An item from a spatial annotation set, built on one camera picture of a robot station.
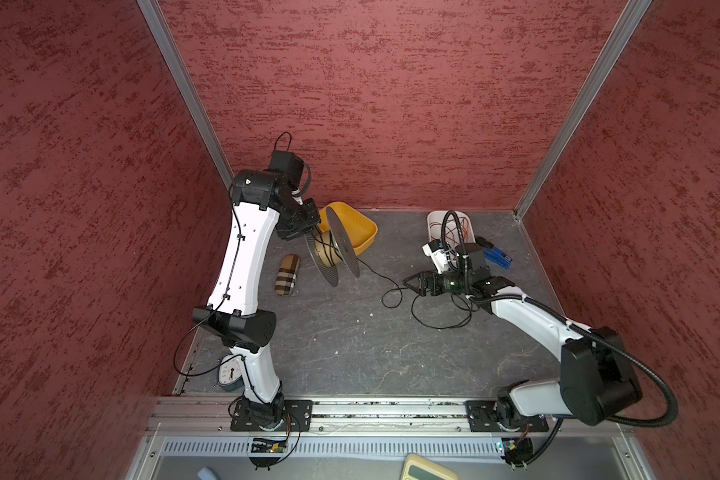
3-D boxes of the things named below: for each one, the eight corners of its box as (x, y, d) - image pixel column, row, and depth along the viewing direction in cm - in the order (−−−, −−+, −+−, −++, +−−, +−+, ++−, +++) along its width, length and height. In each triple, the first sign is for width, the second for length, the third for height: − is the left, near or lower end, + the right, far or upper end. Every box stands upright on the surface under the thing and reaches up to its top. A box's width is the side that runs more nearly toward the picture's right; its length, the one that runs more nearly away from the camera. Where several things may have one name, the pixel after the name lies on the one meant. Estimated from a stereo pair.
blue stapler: (501, 273, 105) (505, 267, 102) (478, 254, 110) (481, 248, 107) (510, 266, 107) (514, 259, 104) (487, 248, 112) (490, 241, 109)
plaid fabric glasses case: (275, 297, 98) (272, 292, 95) (283, 260, 108) (281, 254, 105) (293, 297, 98) (291, 292, 95) (300, 260, 108) (298, 254, 105)
